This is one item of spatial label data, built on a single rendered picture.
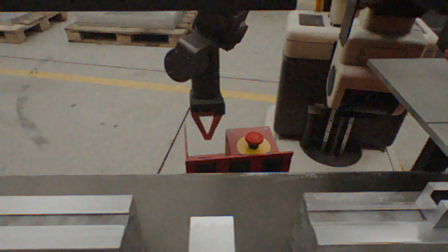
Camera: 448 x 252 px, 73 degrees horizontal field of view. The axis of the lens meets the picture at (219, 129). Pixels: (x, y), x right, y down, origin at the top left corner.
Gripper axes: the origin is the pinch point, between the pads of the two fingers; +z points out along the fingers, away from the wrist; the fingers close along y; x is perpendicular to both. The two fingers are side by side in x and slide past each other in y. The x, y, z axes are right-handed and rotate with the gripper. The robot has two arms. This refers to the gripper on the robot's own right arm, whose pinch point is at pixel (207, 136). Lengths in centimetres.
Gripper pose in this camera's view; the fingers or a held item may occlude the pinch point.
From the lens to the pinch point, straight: 65.0
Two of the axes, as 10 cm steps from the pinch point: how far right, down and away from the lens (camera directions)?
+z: 0.2, 9.1, 4.1
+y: 1.0, 4.1, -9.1
